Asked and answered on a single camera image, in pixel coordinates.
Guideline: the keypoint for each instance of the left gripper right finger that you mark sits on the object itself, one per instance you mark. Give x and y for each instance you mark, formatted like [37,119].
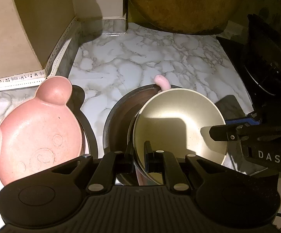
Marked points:
[164,162]

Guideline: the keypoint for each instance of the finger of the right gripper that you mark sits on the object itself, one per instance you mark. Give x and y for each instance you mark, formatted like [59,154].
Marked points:
[251,119]
[224,133]

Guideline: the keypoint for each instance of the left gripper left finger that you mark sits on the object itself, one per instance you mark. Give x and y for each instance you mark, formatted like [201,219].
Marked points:
[112,164]

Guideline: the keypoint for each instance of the cream round bowl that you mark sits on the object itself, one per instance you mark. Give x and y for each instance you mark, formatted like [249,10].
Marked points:
[177,120]

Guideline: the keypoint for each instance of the pink steel-lined handled bowl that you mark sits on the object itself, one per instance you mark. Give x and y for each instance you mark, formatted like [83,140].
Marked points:
[120,123]

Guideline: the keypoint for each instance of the pink bear-shaped plate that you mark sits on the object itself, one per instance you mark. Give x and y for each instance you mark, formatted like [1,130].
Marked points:
[39,133]

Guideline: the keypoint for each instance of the large white floral plate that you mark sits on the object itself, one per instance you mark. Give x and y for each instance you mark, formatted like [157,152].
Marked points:
[89,140]

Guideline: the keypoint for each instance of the black stove cooktop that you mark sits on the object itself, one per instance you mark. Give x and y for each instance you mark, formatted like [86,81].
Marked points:
[258,63]

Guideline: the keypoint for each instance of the round wooden cutting board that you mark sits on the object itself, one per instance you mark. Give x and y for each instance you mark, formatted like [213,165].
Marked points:
[187,16]

